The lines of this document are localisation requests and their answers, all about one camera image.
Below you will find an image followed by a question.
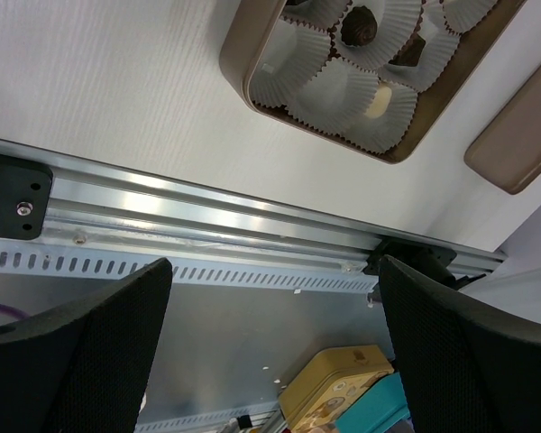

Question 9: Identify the dark square chocolate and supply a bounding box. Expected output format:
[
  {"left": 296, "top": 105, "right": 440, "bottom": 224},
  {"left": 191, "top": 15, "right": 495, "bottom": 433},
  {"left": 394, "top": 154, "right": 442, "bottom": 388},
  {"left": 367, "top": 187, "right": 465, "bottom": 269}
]
[{"left": 389, "top": 33, "right": 426, "bottom": 68}]

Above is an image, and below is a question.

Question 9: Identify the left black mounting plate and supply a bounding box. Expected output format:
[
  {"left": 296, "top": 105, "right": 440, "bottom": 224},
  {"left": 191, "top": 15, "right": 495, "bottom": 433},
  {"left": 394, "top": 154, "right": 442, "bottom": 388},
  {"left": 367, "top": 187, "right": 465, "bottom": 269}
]
[{"left": 0, "top": 154, "right": 53, "bottom": 241}]

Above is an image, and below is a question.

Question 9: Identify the beige box lid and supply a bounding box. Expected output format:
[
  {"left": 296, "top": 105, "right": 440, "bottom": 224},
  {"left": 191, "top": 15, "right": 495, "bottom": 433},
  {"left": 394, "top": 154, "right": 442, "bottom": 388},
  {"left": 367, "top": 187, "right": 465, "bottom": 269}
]
[{"left": 464, "top": 65, "right": 541, "bottom": 195}]

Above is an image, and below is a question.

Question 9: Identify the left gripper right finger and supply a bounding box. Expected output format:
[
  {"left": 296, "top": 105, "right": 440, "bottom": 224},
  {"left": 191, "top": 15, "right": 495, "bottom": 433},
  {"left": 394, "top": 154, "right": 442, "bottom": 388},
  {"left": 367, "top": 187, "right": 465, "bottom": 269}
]
[{"left": 379, "top": 256, "right": 541, "bottom": 432}]

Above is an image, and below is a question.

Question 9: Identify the yellow tin box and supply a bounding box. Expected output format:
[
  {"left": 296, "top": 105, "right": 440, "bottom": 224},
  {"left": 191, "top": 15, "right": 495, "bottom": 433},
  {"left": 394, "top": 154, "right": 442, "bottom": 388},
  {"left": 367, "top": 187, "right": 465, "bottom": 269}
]
[{"left": 279, "top": 345, "right": 394, "bottom": 432}]

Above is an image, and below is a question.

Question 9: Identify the teal box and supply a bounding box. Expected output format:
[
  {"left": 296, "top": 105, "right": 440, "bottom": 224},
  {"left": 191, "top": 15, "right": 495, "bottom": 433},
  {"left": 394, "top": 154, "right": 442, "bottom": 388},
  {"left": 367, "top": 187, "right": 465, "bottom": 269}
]
[{"left": 335, "top": 373, "right": 410, "bottom": 433}]

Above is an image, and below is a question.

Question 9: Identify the dark round swirl chocolate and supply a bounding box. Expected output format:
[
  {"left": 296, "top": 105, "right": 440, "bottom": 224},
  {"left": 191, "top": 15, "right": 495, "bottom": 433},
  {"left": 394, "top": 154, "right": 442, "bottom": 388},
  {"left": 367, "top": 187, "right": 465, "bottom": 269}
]
[{"left": 341, "top": 5, "right": 378, "bottom": 47}]

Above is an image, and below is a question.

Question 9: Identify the beige chocolate box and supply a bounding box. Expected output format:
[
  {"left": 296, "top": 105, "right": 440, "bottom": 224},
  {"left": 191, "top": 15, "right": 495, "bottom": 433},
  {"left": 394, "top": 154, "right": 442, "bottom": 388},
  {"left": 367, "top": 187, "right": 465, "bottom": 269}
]
[{"left": 219, "top": 1, "right": 521, "bottom": 164}]

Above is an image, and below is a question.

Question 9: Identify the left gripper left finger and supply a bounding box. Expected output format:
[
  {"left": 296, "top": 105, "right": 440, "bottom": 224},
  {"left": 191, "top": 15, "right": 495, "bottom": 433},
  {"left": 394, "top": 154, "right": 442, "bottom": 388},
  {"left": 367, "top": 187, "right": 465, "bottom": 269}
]
[{"left": 0, "top": 258, "right": 172, "bottom": 432}]

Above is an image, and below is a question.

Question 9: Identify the white paper cup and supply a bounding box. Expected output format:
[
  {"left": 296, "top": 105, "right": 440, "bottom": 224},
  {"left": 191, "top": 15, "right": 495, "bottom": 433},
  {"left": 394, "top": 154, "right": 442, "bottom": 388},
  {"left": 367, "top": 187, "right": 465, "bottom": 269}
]
[
  {"left": 249, "top": 19, "right": 331, "bottom": 107},
  {"left": 378, "top": 14, "right": 460, "bottom": 93},
  {"left": 333, "top": 1, "right": 424, "bottom": 70},
  {"left": 343, "top": 81, "right": 418, "bottom": 154},
  {"left": 440, "top": 0, "right": 498, "bottom": 34},
  {"left": 287, "top": 58, "right": 379, "bottom": 134},
  {"left": 282, "top": 0, "right": 350, "bottom": 30}
]

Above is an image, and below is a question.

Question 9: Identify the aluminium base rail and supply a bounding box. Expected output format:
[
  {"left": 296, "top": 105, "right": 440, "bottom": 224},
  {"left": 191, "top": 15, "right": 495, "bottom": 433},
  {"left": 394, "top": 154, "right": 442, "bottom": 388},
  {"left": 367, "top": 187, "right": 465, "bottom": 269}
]
[{"left": 0, "top": 134, "right": 506, "bottom": 290}]

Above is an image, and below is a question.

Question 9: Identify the white chocolate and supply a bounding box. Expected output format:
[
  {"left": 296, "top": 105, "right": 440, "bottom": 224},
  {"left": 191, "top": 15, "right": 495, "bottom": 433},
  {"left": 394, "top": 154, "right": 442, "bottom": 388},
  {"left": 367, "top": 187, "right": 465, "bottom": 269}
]
[{"left": 364, "top": 83, "right": 393, "bottom": 119}]

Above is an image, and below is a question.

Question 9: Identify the white slotted cable duct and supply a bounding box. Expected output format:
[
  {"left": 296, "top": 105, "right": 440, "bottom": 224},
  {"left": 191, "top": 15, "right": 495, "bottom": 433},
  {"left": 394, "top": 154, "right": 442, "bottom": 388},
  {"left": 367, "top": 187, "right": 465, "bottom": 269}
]
[{"left": 0, "top": 247, "right": 378, "bottom": 293}]

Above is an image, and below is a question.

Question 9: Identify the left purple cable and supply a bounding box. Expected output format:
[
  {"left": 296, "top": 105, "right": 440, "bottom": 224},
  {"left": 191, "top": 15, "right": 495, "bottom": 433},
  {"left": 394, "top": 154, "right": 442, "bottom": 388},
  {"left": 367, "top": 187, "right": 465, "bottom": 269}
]
[{"left": 0, "top": 300, "right": 31, "bottom": 322}]

